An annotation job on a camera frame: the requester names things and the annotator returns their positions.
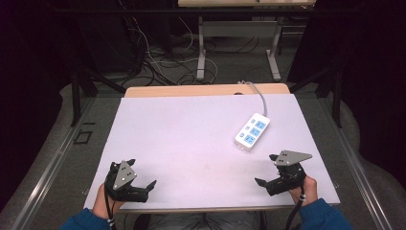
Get white power strip blue sockets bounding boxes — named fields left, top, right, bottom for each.
left=234, top=112, right=272, bottom=152

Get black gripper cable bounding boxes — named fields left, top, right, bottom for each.
left=283, top=186, right=307, bottom=230
left=103, top=178, right=118, bottom=230

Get black metal stand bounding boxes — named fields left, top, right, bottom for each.
left=68, top=63, right=127, bottom=127
left=288, top=61, right=345, bottom=128

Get person's left hand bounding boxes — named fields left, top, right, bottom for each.
left=92, top=183, right=124, bottom=220

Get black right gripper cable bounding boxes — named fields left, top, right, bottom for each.
left=283, top=186, right=307, bottom=230

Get wooden table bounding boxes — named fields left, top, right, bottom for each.
left=120, top=82, right=292, bottom=215

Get dark curtain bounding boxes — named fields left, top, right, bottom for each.
left=0, top=0, right=80, bottom=210
left=286, top=0, right=406, bottom=190

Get table with white metal legs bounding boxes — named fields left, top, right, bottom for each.
left=177, top=0, right=317, bottom=82

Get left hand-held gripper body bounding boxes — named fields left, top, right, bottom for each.
left=104, top=159, right=150, bottom=204

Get metal floor rail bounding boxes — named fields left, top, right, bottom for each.
left=319, top=97, right=395, bottom=230
left=9, top=97, right=97, bottom=230

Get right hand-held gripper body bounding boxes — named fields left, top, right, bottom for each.
left=265, top=149, right=313, bottom=196

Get person's right hand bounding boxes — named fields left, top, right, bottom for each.
left=288, top=174, right=319, bottom=207

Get white board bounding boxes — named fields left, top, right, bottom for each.
left=83, top=93, right=341, bottom=212

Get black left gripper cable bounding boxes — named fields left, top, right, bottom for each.
left=103, top=178, right=118, bottom=230

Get tangle of floor cables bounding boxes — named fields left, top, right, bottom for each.
left=118, top=0, right=261, bottom=87

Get black horizontal bar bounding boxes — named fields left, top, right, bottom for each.
left=54, top=7, right=358, bottom=15

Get grey power strip cable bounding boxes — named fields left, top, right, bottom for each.
left=237, top=80, right=268, bottom=117

